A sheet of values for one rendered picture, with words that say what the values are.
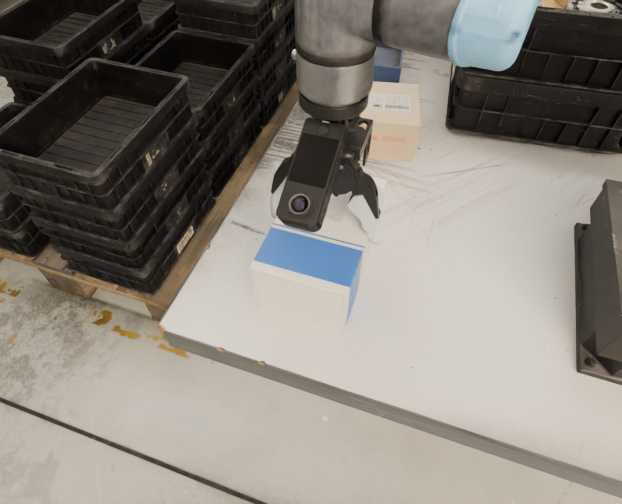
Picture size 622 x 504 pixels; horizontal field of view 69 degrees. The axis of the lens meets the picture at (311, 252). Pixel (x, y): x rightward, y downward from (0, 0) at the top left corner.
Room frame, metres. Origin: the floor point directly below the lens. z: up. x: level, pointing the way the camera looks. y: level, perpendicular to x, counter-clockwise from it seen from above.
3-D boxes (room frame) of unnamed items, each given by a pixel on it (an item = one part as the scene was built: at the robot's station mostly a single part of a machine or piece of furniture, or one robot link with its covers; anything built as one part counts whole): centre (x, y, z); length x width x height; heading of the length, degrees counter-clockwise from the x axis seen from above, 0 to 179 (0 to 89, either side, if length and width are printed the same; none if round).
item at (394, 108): (0.68, -0.10, 0.74); 0.16 x 0.12 x 0.07; 83
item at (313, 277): (0.39, -0.02, 0.75); 0.20 x 0.12 x 0.09; 161
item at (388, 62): (0.90, -0.11, 0.74); 0.20 x 0.15 x 0.07; 169
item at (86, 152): (0.92, 0.51, 0.37); 0.40 x 0.30 x 0.45; 161
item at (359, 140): (0.42, -0.03, 0.90); 0.09 x 0.08 x 0.12; 161
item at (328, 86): (0.41, -0.02, 0.98); 0.08 x 0.08 x 0.05
